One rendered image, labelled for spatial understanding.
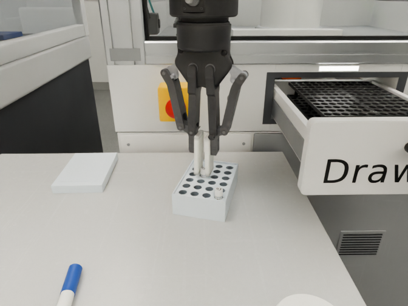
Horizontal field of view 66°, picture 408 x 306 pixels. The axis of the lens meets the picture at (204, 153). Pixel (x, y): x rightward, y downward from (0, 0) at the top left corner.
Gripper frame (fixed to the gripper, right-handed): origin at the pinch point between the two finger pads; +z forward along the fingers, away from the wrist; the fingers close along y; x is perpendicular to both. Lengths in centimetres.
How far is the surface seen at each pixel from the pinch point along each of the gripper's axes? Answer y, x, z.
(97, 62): -223, 300, 50
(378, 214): 38, 31, 27
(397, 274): 48, 34, 49
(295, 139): 14.2, 4.8, -2.2
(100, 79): -222, 300, 71
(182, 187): -2.2, -4.7, 4.2
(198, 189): 0.5, -4.6, 4.2
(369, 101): 26.4, 17.2, -6.0
